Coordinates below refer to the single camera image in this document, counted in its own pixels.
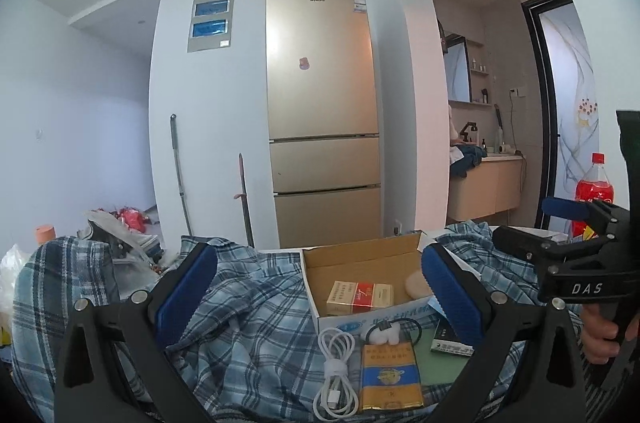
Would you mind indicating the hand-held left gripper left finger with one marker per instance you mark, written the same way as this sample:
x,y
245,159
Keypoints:
x,y
182,298

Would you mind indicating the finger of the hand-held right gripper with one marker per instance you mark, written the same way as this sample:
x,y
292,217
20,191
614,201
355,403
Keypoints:
x,y
565,208
520,243

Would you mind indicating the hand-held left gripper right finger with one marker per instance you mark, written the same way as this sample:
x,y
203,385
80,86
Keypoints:
x,y
450,298

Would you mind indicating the green notebook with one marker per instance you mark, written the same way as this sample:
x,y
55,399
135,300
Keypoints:
x,y
437,370

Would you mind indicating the gold and blue packet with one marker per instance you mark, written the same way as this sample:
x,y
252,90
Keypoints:
x,y
391,378

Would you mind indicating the cardboard box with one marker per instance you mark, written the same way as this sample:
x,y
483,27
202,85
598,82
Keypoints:
x,y
357,260

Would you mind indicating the person's right hand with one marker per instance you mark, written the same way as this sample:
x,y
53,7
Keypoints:
x,y
597,333

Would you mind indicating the red soda bottle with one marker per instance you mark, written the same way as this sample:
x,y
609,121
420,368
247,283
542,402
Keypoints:
x,y
594,188

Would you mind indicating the round beige puff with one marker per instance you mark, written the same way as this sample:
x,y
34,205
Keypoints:
x,y
416,285

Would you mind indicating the small black packet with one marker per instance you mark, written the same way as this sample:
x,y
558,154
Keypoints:
x,y
447,345

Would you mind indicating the beige vanity cabinet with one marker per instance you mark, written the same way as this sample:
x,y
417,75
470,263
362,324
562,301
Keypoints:
x,y
492,190

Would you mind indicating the black tie with white adapter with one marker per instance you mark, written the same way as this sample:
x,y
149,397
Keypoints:
x,y
387,331

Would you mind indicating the blue plaid blanket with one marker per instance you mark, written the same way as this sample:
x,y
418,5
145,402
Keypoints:
x,y
265,313

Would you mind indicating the yellow and red cigarette box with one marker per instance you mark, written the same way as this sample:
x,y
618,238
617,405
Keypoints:
x,y
359,298

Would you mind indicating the red items on floor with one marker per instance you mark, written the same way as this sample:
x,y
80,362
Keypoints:
x,y
131,218

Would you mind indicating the blue clothes pile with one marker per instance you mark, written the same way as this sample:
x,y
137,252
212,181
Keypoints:
x,y
466,160

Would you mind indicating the frosted glass door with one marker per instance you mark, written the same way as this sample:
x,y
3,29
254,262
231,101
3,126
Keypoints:
x,y
565,103

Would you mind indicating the black faucet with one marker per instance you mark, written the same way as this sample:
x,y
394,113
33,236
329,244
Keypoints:
x,y
468,130

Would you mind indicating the orange capped container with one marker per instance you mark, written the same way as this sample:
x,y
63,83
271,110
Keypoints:
x,y
45,234

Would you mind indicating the clear plastic bag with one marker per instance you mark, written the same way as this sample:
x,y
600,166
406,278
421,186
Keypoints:
x,y
12,283

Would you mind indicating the bathroom mirror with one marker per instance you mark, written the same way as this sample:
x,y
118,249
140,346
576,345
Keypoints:
x,y
457,70

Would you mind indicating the gold refrigerator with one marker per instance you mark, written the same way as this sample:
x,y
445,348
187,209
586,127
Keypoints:
x,y
322,118

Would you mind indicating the grey electrical panel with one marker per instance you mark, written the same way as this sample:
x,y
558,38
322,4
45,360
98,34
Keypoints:
x,y
211,20

